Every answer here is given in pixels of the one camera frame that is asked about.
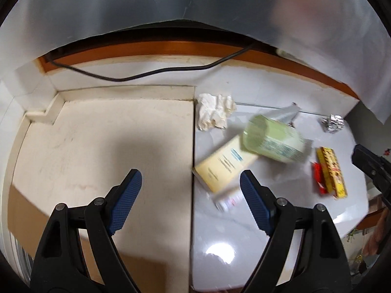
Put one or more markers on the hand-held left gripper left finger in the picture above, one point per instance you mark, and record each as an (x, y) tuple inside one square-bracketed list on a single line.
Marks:
[(128, 201)]

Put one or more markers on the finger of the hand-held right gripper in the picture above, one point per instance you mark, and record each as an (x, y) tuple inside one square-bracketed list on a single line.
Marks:
[(372, 168)]

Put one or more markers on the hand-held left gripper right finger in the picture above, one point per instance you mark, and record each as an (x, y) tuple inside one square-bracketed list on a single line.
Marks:
[(253, 201)]

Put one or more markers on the yellow toothpaste box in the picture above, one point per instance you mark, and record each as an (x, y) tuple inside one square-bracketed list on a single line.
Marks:
[(223, 166)]

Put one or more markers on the green cylindrical package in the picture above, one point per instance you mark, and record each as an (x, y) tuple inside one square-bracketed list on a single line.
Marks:
[(275, 140)]

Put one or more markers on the person's right hand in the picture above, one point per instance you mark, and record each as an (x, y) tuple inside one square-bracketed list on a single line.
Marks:
[(374, 238)]

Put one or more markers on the yellow and red box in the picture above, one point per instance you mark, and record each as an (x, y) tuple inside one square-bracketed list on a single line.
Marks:
[(331, 171)]

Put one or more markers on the grey refrigerator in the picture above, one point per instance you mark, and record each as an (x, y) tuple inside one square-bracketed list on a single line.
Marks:
[(365, 125)]

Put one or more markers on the crumpled aluminium foil ball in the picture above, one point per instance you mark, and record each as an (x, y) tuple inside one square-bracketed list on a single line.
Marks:
[(333, 123)]

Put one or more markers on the crumpled white tissue paper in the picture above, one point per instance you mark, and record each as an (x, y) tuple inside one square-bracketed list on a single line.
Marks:
[(215, 111)]

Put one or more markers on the frosted window film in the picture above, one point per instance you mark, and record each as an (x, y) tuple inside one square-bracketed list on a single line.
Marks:
[(183, 0)]

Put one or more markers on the wooden window frame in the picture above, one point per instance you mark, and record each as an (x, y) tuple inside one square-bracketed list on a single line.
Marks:
[(183, 47)]

